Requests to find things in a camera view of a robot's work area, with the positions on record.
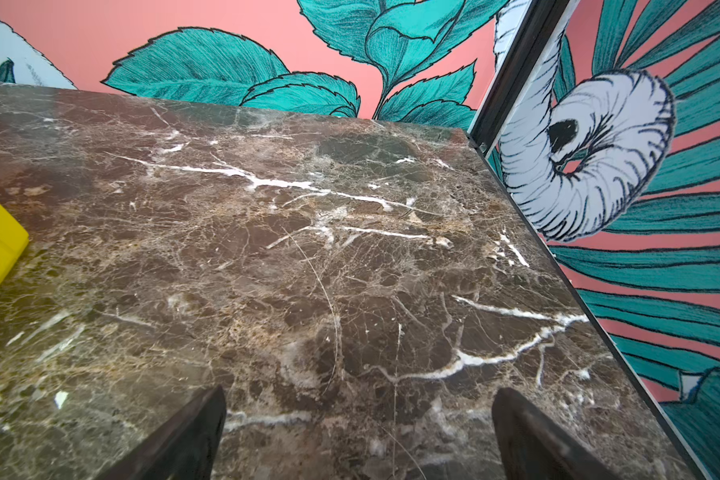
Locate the black corner frame post right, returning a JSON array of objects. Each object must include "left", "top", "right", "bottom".
[{"left": 467, "top": 0, "right": 572, "bottom": 155}]

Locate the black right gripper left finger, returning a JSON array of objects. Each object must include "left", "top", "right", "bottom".
[{"left": 97, "top": 385, "right": 227, "bottom": 479}]

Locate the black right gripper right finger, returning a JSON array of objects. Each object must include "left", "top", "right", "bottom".
[{"left": 491, "top": 388, "right": 618, "bottom": 480}]

